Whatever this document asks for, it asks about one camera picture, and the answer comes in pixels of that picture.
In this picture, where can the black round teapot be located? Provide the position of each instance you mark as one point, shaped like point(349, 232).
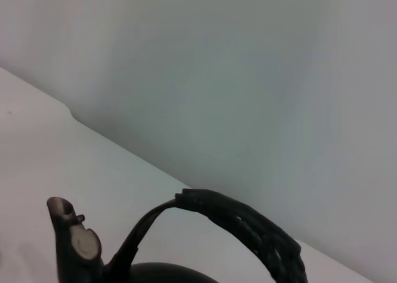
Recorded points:
point(273, 239)

